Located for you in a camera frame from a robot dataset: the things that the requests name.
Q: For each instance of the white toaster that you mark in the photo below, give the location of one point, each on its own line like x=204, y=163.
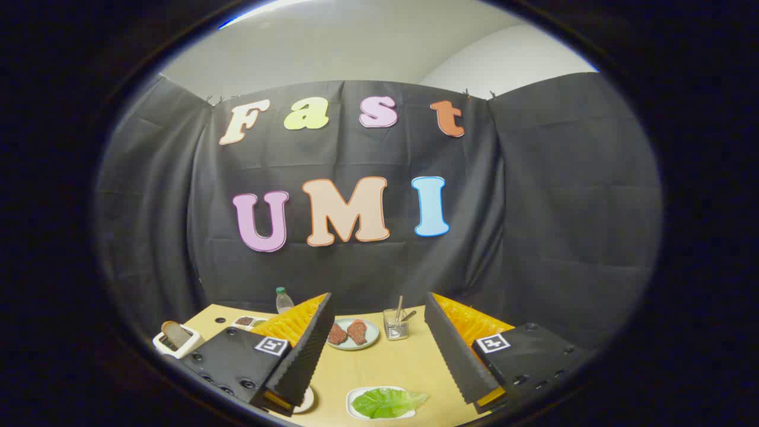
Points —
x=185, y=347

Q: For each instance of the white bread slice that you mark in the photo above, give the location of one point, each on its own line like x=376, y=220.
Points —
x=175, y=334

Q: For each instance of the white round plate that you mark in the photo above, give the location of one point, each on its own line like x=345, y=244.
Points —
x=307, y=400

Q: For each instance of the white rectangular plate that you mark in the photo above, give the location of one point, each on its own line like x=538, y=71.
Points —
x=351, y=409

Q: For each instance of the slanted metal utensil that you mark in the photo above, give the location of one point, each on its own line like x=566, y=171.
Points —
x=409, y=315

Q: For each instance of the upright metal utensil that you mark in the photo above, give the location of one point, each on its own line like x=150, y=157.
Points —
x=399, y=305

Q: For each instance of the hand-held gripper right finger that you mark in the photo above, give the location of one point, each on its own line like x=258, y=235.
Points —
x=456, y=350

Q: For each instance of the light blue round plate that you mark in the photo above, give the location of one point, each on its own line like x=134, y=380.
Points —
x=371, y=339

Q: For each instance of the white divided condiment dish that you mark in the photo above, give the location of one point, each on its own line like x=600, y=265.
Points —
x=244, y=321

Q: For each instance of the reddish brown meat piece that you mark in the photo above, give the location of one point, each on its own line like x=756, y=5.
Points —
x=357, y=331

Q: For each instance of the green lettuce leaf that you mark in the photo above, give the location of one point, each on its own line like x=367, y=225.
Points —
x=385, y=403

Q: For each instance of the clear green-capped water bottle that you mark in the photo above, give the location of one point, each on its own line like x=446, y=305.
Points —
x=284, y=302

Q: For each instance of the clear glass utensil holder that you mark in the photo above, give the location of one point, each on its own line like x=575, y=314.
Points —
x=396, y=331

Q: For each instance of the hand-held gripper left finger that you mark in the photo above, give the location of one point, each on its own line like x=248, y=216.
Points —
x=299, y=362

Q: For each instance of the dark brown meat piece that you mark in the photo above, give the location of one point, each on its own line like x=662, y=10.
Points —
x=337, y=334

